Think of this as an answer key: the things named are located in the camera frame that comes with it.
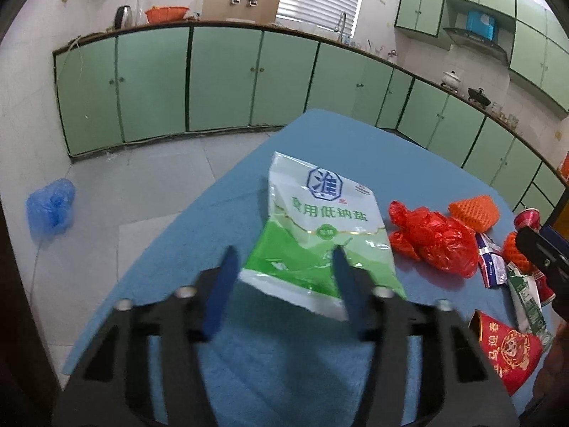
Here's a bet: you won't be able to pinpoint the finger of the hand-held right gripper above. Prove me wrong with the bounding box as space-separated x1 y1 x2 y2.
540 200 569 247
516 226 569 276

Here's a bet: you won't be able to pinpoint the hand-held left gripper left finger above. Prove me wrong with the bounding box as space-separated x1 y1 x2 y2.
53 244 241 427

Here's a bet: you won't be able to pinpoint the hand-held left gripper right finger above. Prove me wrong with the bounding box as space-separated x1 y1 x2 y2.
333 246 519 427

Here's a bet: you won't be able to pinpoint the red soda can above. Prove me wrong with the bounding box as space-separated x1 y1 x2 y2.
513 207 557 307

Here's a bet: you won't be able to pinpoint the blue white snack packet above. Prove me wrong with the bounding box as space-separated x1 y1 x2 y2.
475 231 508 288

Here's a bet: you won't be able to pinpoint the orange foam fruit net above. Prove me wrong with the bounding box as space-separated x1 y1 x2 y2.
448 193 499 232
502 231 536 274

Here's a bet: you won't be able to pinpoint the green white salt bag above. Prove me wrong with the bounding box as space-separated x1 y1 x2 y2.
238 151 407 322

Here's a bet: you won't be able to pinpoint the person's right hand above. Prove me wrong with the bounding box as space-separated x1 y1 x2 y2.
533 333 569 410

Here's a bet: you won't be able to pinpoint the green white milk carton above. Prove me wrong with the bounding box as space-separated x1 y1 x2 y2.
507 263 548 336

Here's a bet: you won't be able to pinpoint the red printed paper cup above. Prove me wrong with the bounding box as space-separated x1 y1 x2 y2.
469 309 545 396

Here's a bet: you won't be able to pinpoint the blue scalloped table mat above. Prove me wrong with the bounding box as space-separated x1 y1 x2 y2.
62 107 556 427

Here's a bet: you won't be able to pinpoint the red plastic bag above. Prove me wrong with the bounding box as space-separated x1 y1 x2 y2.
388 200 480 279

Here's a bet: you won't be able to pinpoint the cluster of glass jars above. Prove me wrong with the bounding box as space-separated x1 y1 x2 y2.
491 102 521 127

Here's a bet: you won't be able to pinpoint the blue plastic bag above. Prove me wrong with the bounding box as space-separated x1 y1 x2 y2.
26 178 76 242

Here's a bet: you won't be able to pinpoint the steel range hood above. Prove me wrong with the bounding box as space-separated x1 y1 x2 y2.
443 27 508 64

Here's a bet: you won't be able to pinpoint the blue box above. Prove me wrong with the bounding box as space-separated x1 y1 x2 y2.
466 10 499 42

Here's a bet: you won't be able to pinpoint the green base cabinets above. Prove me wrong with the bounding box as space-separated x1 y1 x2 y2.
52 21 569 227

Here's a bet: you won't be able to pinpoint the orange basket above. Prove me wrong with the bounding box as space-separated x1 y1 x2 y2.
144 6 190 25

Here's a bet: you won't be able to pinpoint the steel kettle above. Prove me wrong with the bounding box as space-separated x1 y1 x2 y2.
114 5 134 30

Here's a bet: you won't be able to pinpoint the green wall cabinets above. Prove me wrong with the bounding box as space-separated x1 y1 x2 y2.
395 0 569 116

